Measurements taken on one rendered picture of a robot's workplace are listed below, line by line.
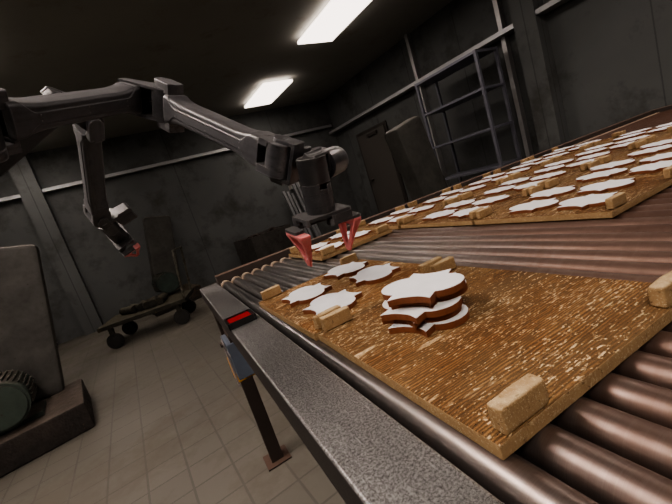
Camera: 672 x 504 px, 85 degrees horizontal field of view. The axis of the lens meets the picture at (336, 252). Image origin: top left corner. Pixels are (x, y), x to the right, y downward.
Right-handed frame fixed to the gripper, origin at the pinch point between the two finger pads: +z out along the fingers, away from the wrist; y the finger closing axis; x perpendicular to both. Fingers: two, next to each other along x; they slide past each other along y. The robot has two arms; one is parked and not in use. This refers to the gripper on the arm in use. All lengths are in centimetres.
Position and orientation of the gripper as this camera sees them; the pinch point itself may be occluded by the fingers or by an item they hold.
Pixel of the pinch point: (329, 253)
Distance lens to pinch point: 74.8
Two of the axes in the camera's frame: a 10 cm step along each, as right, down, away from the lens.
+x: -5.5, -2.1, 8.1
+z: 1.7, 9.2, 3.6
